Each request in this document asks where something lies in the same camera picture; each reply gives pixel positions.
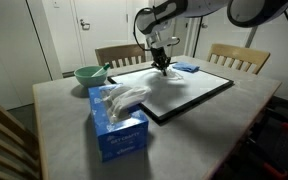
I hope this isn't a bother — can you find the dark wooden chair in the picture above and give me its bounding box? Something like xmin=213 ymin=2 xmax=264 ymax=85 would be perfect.
xmin=95 ymin=44 xmax=146 ymax=69

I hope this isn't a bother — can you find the black framed white board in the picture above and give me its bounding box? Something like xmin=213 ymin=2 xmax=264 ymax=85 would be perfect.
xmin=108 ymin=63 xmax=234 ymax=124

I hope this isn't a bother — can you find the blue tissue box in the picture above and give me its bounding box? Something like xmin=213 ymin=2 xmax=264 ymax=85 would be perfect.
xmin=88 ymin=84 xmax=149 ymax=162

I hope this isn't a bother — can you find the next tissue in box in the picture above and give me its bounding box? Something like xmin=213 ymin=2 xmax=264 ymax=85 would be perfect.
xmin=104 ymin=85 xmax=152 ymax=123

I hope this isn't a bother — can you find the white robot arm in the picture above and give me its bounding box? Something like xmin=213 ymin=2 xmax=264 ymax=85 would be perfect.
xmin=134 ymin=0 xmax=288 ymax=76

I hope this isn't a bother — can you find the green white marker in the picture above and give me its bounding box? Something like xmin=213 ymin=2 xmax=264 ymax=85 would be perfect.
xmin=91 ymin=64 xmax=110 ymax=77

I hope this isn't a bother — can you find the white wall switch plate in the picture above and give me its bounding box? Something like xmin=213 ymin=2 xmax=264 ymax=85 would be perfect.
xmin=53 ymin=0 xmax=60 ymax=8

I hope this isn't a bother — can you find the wooden chair at left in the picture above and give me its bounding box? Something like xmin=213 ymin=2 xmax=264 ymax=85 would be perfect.
xmin=0 ymin=105 xmax=42 ymax=180

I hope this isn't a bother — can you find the light wooden chair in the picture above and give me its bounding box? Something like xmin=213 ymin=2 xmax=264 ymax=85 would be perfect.
xmin=207 ymin=43 xmax=270 ymax=75

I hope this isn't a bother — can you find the white tissue wipe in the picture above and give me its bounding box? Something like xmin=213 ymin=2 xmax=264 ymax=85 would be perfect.
xmin=156 ymin=69 xmax=183 ymax=81

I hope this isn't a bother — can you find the white door right side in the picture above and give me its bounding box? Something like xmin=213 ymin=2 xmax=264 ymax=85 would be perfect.
xmin=195 ymin=9 xmax=257 ymax=60

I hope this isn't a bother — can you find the orange black clamp lower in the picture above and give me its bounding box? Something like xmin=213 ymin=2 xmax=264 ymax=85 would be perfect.
xmin=246 ymin=139 xmax=288 ymax=180

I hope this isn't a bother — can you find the orange black clamp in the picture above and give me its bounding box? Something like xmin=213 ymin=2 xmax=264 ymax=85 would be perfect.
xmin=246 ymin=139 xmax=288 ymax=180
xmin=266 ymin=108 xmax=288 ymax=130

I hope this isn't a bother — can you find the white door with handle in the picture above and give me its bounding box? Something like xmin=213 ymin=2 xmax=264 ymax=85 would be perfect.
xmin=72 ymin=0 xmax=128 ymax=65

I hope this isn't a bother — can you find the green bowl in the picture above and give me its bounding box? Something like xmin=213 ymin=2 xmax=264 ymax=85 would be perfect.
xmin=74 ymin=66 xmax=107 ymax=88

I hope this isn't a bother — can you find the blue folded cloth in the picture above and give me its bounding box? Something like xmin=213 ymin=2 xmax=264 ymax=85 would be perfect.
xmin=173 ymin=62 xmax=199 ymax=73

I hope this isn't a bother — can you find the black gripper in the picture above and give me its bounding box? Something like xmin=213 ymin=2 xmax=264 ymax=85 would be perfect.
xmin=151 ymin=48 xmax=171 ymax=76

